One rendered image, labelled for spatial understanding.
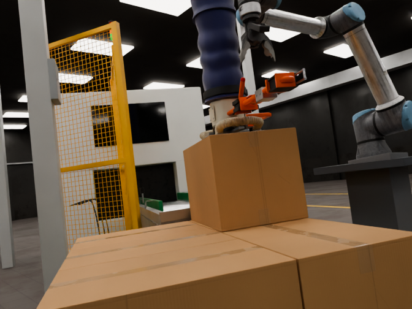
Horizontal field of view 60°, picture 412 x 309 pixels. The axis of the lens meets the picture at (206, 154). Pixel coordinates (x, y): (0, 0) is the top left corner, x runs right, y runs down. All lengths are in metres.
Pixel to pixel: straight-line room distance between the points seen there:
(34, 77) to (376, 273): 2.49
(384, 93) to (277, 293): 1.45
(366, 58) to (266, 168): 0.88
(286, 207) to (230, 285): 0.77
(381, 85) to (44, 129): 2.19
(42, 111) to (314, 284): 2.29
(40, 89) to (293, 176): 1.95
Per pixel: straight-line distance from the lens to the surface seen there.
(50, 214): 2.76
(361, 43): 2.10
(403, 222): 2.22
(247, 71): 5.58
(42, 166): 2.78
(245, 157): 1.52
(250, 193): 1.52
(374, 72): 2.12
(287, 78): 1.27
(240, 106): 1.59
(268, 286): 0.92
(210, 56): 1.85
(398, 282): 1.14
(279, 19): 1.90
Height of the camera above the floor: 0.77
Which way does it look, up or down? 4 degrees up
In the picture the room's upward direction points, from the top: 7 degrees counter-clockwise
